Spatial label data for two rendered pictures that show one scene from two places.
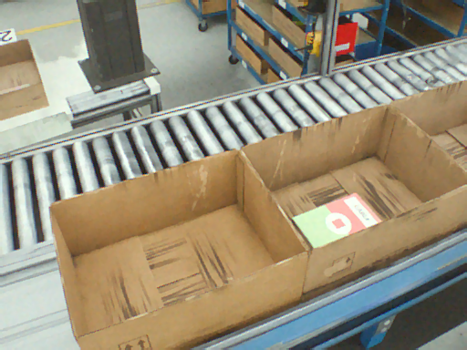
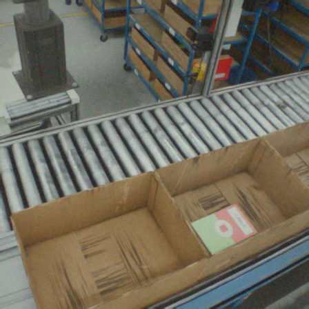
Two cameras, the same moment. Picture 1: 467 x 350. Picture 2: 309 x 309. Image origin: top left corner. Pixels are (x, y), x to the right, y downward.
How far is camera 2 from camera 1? 0.17 m
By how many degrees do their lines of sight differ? 9
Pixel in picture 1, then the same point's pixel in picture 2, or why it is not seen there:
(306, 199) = (198, 204)
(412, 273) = (272, 265)
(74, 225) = (27, 227)
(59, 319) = (18, 297)
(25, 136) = not seen: outside the picture
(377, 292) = (248, 278)
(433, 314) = (277, 283)
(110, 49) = (41, 67)
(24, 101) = not seen: outside the picture
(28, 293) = not seen: outside the picture
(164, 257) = (94, 248)
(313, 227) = (205, 231)
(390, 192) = (256, 201)
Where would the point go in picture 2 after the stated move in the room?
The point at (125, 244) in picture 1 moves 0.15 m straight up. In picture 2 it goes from (64, 238) to (58, 207)
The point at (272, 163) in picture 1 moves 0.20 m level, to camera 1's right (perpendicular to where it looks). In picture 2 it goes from (175, 178) to (239, 180)
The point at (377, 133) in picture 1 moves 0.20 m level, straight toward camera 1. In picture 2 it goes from (250, 156) to (241, 201)
